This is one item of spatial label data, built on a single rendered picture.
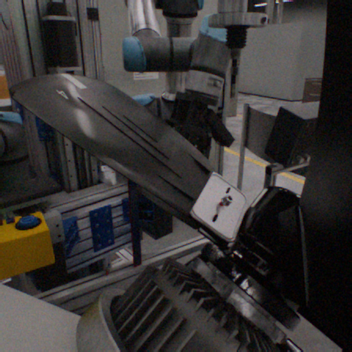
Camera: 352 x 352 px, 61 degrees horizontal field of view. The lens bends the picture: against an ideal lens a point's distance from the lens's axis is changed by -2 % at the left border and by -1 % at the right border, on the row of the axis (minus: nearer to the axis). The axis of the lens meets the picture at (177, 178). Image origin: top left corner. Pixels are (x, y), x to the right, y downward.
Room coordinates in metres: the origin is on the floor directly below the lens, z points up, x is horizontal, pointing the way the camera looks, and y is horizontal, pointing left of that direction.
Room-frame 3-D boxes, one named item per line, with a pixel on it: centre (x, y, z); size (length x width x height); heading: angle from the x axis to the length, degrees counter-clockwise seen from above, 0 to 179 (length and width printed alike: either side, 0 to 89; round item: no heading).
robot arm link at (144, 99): (1.20, 0.14, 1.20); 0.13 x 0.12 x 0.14; 99
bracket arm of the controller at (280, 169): (1.05, -0.42, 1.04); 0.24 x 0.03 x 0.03; 122
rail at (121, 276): (0.77, 0.03, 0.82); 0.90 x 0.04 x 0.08; 122
